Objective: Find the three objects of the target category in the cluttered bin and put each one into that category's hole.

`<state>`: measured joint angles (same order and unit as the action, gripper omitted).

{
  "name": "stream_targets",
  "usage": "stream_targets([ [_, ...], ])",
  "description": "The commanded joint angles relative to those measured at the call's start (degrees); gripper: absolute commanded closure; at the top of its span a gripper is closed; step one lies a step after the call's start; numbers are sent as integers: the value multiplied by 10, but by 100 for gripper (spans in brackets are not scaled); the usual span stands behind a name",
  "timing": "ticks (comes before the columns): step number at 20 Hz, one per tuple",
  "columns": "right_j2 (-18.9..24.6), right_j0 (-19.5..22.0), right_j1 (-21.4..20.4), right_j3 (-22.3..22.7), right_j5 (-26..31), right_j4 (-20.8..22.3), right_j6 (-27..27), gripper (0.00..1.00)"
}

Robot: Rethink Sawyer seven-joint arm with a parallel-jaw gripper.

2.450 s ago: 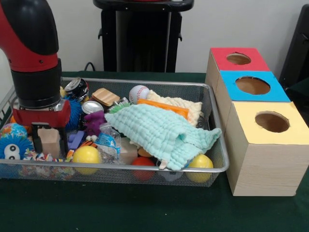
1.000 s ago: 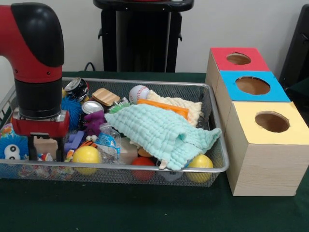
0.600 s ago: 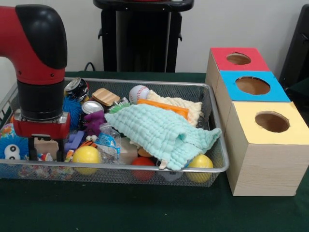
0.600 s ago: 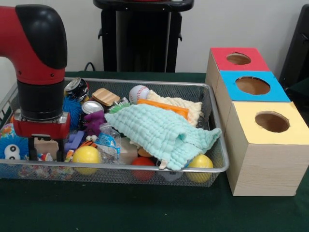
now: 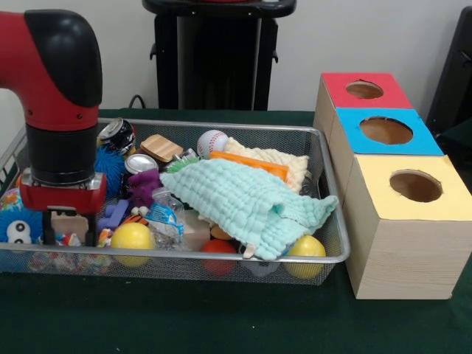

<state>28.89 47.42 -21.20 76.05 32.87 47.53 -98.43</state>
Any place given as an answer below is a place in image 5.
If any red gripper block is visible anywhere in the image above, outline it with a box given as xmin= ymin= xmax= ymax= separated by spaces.
xmin=18 ymin=173 xmax=108 ymax=247

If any colourful patterned cloth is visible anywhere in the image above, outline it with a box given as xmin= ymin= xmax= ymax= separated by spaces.
xmin=55 ymin=228 xmax=114 ymax=248

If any mint knitted cloth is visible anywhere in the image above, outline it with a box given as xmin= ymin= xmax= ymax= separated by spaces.
xmin=159 ymin=159 xmax=339 ymax=261

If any orange plastic toy block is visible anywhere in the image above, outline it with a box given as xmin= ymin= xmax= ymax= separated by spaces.
xmin=209 ymin=150 xmax=291 ymax=181

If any silver mesh bin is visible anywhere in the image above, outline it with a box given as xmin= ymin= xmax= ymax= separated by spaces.
xmin=0 ymin=117 xmax=351 ymax=287

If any wooden three-hole box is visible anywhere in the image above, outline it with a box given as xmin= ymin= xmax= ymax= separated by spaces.
xmin=313 ymin=72 xmax=465 ymax=300

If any plain wooden cube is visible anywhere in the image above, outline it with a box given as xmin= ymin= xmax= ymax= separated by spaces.
xmin=50 ymin=212 xmax=89 ymax=240

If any yellow smiley ball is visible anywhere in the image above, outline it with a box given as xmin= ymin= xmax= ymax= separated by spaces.
xmin=110 ymin=222 xmax=156 ymax=266

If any blue spiky ball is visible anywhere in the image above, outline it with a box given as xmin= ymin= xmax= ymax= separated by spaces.
xmin=94 ymin=147 xmax=126 ymax=196

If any striped wooden block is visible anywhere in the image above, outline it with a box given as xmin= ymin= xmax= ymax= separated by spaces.
xmin=139 ymin=134 xmax=184 ymax=163

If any white baseball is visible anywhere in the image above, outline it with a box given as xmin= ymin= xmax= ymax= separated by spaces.
xmin=196 ymin=129 xmax=229 ymax=158

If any cream knitted cloth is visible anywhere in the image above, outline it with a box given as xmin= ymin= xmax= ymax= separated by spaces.
xmin=223 ymin=136 xmax=310 ymax=195

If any plain yellow ball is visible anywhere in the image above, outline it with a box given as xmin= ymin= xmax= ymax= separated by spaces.
xmin=285 ymin=235 xmax=327 ymax=280

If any black upright panel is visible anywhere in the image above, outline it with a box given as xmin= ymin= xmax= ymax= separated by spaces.
xmin=426 ymin=6 xmax=472 ymax=148

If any black cable loop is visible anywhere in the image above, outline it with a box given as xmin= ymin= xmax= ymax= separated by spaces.
xmin=128 ymin=94 xmax=149 ymax=110

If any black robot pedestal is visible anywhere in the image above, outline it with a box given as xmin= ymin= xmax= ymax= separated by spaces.
xmin=142 ymin=0 xmax=298 ymax=111

